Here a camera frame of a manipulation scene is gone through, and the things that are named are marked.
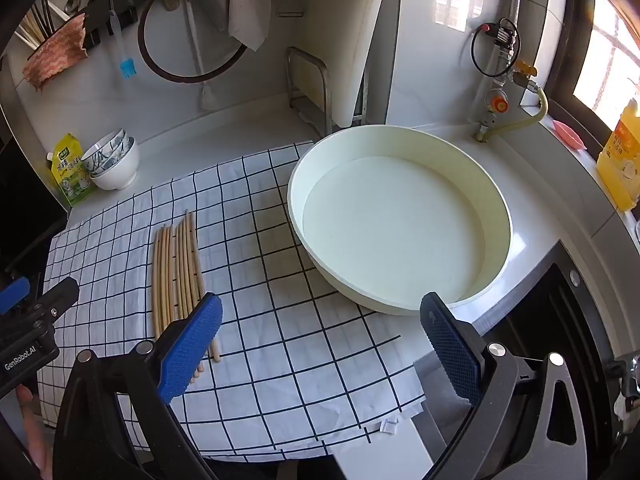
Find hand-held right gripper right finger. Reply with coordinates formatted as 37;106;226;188
419;291;576;480

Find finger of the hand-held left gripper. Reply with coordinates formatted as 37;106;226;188
27;276;81;331
0;277;32;317

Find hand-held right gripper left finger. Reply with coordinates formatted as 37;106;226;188
52;292;223;480

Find pile of wooden chopsticks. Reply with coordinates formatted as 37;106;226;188
151;210;222;386

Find white round basin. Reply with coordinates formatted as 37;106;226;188
286;125;514;317

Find person's left hand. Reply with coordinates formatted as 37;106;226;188
12;382;53;480

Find black checked white cloth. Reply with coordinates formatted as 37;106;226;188
37;142;426;463

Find black gas stove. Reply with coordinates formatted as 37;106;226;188
470;245;626;480

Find yellow green pouch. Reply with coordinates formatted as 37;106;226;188
47;132;96;208

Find white ceramic bowl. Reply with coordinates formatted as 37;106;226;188
90;135;141;192

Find blue patterned bowl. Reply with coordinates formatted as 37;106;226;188
80;128;132;177

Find shiny metal object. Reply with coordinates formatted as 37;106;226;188
612;350;640;431

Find blue silicone brush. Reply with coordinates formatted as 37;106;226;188
109;10;138;81

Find pink patterned cloth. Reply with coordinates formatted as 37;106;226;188
21;12;91;93

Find pink plastic dish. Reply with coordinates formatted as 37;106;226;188
551;120;588;151

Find yellow oil bottle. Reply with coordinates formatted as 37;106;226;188
596;97;640;213

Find dark chopsticks in holder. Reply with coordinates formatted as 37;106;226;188
15;0;68;51

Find metal cutting board rack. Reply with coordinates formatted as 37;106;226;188
285;46;368;138

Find white cutting board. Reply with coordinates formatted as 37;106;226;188
327;0;398;128

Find dark-framed window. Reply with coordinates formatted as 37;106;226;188
555;0;640;131

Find grey hanging rag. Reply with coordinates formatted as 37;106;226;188
226;0;273;52

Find brown rubber ring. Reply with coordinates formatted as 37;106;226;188
136;0;251;85

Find white long-handled brush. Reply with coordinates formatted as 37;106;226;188
182;0;221;111

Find gas shutoff with black cable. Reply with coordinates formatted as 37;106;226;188
470;17;523;78

